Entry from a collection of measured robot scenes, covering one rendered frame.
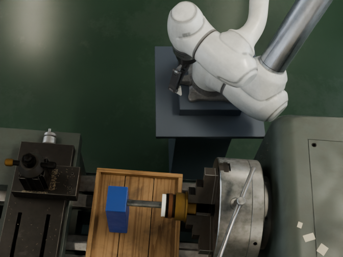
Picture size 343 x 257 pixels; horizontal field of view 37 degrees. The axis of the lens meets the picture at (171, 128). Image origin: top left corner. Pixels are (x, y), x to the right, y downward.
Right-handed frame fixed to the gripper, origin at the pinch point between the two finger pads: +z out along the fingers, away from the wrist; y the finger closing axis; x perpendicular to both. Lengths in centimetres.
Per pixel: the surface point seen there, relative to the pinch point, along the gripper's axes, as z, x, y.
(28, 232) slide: -2, -10, 73
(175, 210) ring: -10.3, 25.0, 41.4
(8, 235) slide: -3, -14, 77
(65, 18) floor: 114, -121, -31
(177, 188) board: 12.5, 17.6, 32.1
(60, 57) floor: 110, -103, -7
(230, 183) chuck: -20.1, 34.4, 27.4
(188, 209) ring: -9.1, 27.6, 38.8
